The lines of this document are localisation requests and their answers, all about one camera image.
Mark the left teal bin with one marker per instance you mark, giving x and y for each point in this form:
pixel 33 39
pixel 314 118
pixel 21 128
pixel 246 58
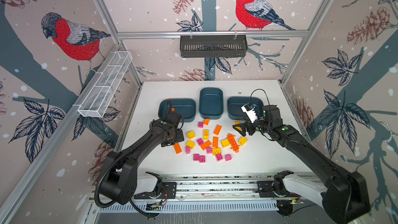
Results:
pixel 184 106

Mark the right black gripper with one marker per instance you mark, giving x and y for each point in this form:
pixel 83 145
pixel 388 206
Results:
pixel 249 124

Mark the yellow square lego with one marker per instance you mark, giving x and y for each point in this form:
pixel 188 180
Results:
pixel 190 144
pixel 225 143
pixel 242 141
pixel 191 135

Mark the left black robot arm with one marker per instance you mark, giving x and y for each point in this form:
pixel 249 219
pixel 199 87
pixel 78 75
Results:
pixel 118 181

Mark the yellow long lego brick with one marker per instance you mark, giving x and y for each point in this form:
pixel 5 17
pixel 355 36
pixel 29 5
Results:
pixel 238 128

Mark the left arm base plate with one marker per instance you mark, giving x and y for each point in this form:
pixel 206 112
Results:
pixel 164 192

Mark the right teal bin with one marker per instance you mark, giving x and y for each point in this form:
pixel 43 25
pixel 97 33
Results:
pixel 235 103

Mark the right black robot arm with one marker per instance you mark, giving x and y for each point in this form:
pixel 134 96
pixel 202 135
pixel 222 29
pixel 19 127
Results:
pixel 342 194

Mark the white wire mesh shelf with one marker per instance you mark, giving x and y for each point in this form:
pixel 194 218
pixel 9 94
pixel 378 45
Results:
pixel 101 94

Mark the middle teal bin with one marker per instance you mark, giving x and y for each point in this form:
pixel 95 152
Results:
pixel 211 103

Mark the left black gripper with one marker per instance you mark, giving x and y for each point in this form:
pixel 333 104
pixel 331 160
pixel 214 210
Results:
pixel 180 137

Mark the orange fence lego piece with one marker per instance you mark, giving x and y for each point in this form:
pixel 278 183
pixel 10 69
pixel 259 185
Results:
pixel 233 143

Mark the black hanging wall basket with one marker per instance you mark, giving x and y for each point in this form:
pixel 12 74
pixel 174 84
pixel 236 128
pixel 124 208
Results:
pixel 213 46

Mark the pink lego bottom left pair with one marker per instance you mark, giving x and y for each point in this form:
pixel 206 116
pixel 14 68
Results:
pixel 202 159

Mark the pink lego under diagonal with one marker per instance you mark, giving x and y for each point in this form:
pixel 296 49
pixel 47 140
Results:
pixel 209 150

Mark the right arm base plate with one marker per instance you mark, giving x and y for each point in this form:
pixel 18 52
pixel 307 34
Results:
pixel 270 189

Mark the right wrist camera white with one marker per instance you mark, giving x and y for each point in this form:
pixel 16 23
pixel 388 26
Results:
pixel 250 111

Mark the orange long lego diagonal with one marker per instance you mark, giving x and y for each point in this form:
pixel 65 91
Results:
pixel 205 145

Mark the teal bin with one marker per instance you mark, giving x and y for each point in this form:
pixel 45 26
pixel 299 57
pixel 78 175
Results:
pixel 235 103
pixel 184 106
pixel 211 103

